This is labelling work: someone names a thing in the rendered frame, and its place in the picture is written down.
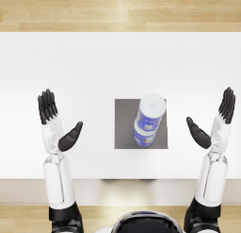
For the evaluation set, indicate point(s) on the blue can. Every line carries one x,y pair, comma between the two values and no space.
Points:
151,111
142,137

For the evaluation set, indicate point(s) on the dark grey square mat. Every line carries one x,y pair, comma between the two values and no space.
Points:
125,126

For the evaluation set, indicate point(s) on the dark round robot body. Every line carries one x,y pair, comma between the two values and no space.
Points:
146,222

